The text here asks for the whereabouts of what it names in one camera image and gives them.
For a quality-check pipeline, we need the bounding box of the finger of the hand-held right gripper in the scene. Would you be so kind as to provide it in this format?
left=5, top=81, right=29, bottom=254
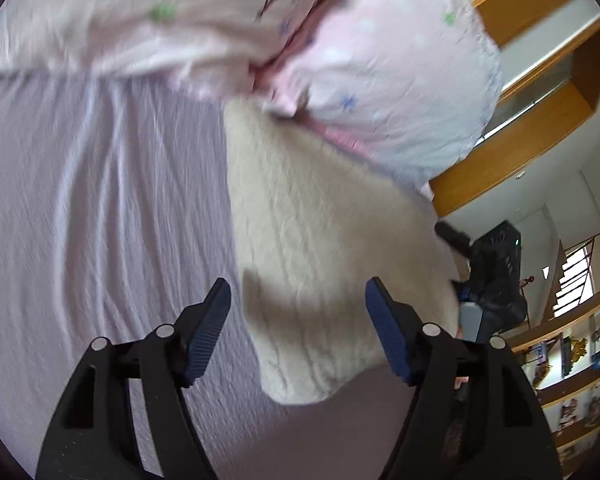
left=434, top=221, right=474, bottom=257

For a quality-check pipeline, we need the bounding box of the cream knitted blanket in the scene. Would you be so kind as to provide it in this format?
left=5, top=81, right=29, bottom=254
left=222, top=97, right=463, bottom=406

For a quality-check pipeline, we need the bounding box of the wooden headboard frame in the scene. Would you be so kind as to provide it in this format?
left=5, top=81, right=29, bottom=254
left=427, top=0, right=600, bottom=218

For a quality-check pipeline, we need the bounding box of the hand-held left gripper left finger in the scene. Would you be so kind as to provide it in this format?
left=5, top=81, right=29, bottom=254
left=35, top=277, right=232, bottom=480

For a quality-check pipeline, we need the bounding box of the lavender bed sheet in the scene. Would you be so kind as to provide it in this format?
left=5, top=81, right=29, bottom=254
left=0, top=67, right=461, bottom=480

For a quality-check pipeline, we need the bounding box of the wooden bookshelf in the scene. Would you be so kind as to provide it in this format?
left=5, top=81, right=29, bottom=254
left=505, top=282, right=600, bottom=476

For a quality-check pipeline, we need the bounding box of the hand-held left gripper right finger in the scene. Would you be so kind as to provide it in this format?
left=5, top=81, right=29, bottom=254
left=365, top=276, right=563, bottom=480

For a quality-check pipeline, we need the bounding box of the pink star-patterned pillow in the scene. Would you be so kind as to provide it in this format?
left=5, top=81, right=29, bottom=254
left=0, top=0, right=503, bottom=188

